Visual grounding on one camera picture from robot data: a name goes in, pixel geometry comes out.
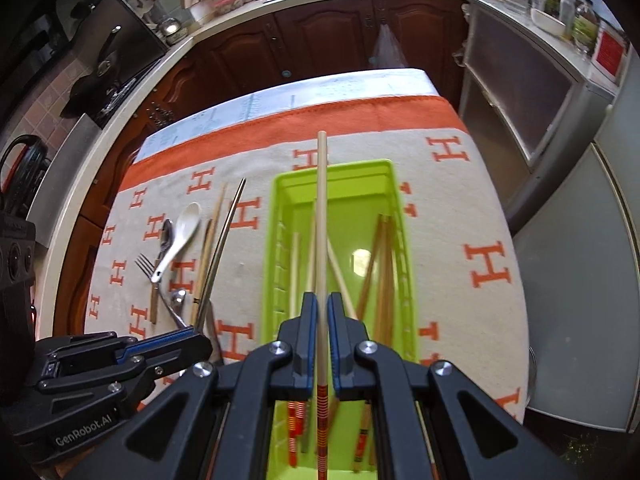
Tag steel chopstick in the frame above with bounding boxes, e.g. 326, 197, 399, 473
192, 177, 247, 331

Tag pale red-striped chopstick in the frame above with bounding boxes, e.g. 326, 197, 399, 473
314, 131, 331, 480

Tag green label bottle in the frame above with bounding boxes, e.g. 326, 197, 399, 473
572, 0, 601, 53

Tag red box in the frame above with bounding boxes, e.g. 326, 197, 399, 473
592, 22, 632, 78

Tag green plastic utensil tray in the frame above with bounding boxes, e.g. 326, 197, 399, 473
260, 159, 420, 473

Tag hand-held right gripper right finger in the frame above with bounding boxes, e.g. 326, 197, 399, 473
326, 294, 576, 480

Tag black glass stove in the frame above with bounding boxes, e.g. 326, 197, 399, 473
60, 0, 171, 128

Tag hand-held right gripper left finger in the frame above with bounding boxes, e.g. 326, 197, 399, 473
65, 292, 321, 480

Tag small steel spoon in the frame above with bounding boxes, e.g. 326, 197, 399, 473
158, 218, 176, 263

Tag white kitchen countertop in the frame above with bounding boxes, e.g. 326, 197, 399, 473
30, 0, 621, 311

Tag white bowl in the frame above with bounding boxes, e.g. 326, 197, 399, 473
530, 7, 568, 37

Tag pale blue table cover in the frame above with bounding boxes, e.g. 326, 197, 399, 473
135, 67, 441, 161

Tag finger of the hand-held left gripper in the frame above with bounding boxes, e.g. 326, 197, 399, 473
37, 334, 213, 401
45, 326, 197, 361

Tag steel teapot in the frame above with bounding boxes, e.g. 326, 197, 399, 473
157, 16, 182, 41

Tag white ceramic spoon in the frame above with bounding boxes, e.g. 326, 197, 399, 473
150, 202, 202, 283

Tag brown wooden chopstick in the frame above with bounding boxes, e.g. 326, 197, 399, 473
192, 187, 223, 311
197, 182, 228, 306

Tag black wok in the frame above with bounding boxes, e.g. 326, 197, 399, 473
67, 25, 126, 116

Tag hanging plastic bag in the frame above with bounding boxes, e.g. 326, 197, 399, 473
370, 22, 407, 70

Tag brown wooden kitchen cabinets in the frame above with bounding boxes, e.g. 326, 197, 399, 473
65, 0, 473, 261

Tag round-bowl steel spoon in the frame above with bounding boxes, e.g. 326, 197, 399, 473
159, 287, 193, 333

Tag orange and grey patterned blanket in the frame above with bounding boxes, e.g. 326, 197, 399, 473
82, 95, 531, 480

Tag pile of wooden chopsticks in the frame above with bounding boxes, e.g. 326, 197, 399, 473
285, 200, 436, 471

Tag steel appliance cabinet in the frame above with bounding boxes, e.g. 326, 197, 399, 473
457, 2, 618, 181

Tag clear bottle with white cap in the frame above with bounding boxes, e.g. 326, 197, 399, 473
559, 0, 577, 36

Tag steel fork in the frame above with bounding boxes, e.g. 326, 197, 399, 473
134, 253, 161, 325

